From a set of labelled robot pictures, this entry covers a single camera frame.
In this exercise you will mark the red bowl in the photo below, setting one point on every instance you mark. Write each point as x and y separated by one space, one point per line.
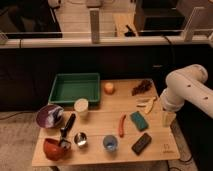
55 150

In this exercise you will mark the white horizontal rail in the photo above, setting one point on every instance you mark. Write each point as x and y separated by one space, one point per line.
104 41

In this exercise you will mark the white cup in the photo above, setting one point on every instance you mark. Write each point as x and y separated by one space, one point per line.
81 107

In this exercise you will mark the teal sponge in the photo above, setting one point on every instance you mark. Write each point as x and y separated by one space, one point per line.
139 121

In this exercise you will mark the blue cup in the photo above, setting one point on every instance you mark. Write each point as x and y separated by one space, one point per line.
110 143

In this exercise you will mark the black monitor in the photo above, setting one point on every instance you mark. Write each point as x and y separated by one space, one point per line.
29 19

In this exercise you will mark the purple white bowl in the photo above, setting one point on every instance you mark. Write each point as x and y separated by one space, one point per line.
49 116

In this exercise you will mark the white upright post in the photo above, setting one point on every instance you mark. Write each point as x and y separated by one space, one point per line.
94 23

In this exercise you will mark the white angled bracket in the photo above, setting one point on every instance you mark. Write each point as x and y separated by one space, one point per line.
192 23

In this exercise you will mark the green plastic tray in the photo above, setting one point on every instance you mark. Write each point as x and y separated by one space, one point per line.
67 88

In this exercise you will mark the dark grape bunch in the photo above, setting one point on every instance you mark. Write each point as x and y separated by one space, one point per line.
144 86

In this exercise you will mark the small metal cup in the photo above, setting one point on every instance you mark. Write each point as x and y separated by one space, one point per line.
80 139

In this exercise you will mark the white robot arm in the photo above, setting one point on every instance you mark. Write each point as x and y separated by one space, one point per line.
186 84

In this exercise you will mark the black box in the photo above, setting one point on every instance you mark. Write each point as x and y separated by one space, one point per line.
157 17

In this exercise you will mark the black rectangular block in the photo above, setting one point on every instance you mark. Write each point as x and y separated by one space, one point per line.
141 143

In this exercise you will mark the orange carrot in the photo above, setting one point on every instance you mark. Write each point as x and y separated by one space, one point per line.
121 126

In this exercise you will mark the yellow banana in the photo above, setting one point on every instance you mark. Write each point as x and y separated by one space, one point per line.
146 103

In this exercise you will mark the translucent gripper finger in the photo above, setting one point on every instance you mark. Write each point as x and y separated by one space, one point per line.
168 118

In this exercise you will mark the black tool on bench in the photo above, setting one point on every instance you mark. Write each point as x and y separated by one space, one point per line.
129 32

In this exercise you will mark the black handled scoop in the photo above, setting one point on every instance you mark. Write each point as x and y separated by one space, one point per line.
67 127

